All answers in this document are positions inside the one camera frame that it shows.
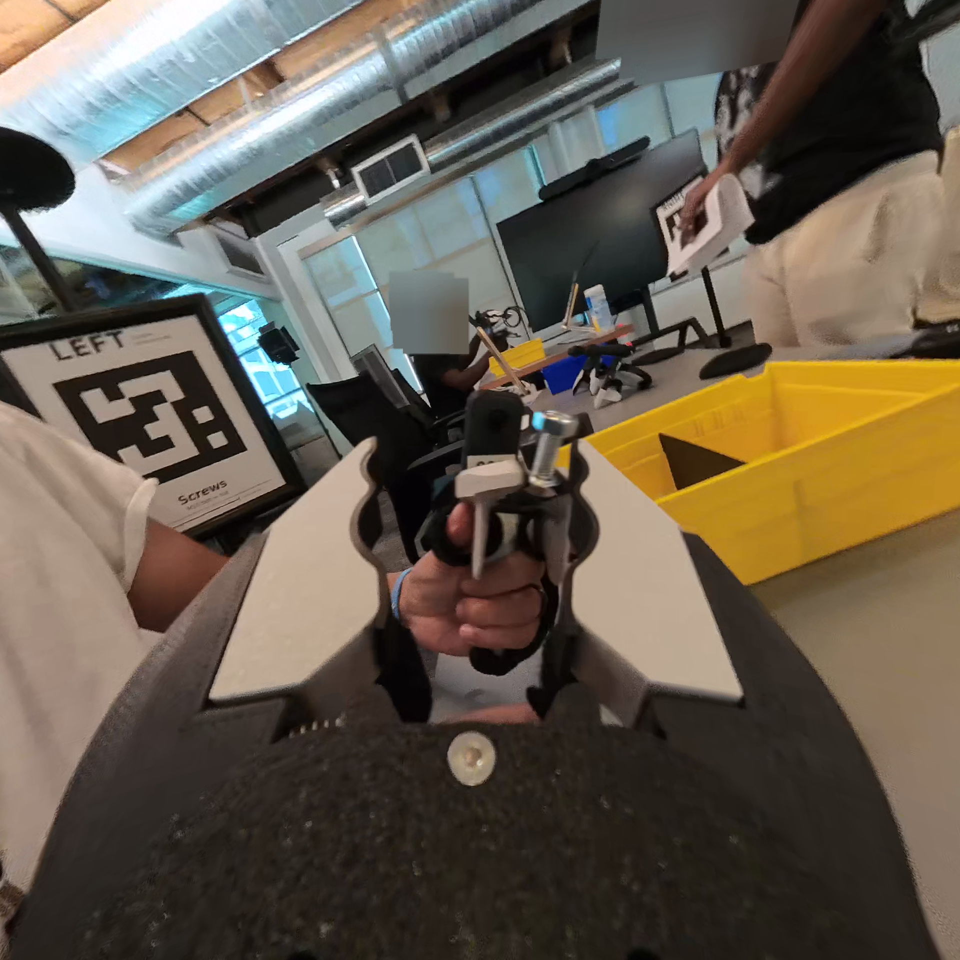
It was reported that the white vent grille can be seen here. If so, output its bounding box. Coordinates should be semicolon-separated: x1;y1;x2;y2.
349;133;434;208

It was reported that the black video bar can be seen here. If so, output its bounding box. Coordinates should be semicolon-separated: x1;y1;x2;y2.
537;135;652;204

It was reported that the person's left hand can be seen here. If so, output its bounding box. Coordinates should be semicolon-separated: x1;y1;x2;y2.
390;510;550;659

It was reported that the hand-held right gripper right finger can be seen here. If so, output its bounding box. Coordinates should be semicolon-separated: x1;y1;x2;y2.
558;437;745;727

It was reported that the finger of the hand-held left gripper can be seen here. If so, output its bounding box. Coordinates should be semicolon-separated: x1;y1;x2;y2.
453;457;528;580
523;480;575;582

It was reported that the large black television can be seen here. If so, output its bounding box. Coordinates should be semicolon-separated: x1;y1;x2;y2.
495;127;712;336

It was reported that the blue plastic bin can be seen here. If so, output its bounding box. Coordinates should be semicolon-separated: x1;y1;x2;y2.
540;354;595;396

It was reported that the person's white shirt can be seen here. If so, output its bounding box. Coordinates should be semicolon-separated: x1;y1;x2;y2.
0;401;165;912

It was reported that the black and white gripper tool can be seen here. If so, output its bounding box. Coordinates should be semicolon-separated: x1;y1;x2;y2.
568;343;652;411

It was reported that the black bin divider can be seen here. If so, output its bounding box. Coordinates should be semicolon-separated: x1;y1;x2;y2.
658;432;749;494

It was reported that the black hanging speaker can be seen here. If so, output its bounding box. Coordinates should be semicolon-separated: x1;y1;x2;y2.
257;321;303;366

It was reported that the person's left forearm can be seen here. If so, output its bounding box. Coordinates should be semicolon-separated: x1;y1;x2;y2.
126;516;412;637

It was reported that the silver air duct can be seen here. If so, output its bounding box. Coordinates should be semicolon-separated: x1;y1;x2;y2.
322;56;625;226
123;0;601;240
0;0;365;147

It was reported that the black floor lamp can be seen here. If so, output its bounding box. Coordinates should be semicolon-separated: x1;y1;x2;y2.
0;126;80;315

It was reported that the framed left tag sign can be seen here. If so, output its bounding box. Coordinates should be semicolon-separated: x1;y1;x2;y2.
0;294;309;540

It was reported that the wall vent grille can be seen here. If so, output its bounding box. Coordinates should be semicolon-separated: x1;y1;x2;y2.
213;225;270;280

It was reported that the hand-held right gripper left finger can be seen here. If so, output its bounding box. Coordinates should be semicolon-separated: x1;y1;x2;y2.
208;437;393;710

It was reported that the yellow plastic bin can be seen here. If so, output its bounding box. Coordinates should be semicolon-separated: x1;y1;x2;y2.
581;360;960;588
487;339;546;378

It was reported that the steel hex bolt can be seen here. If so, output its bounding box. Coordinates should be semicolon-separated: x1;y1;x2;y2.
527;410;583;492

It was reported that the grey desk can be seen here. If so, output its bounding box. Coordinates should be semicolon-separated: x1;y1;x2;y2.
746;506;960;960

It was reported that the framed tag sign on stand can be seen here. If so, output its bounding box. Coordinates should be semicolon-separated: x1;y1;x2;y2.
649;174;757;350

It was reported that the black office chair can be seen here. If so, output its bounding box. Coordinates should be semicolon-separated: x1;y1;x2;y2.
304;371;468;560

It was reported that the wooden rod on white base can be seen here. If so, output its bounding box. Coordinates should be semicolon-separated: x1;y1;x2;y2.
474;326;541;399

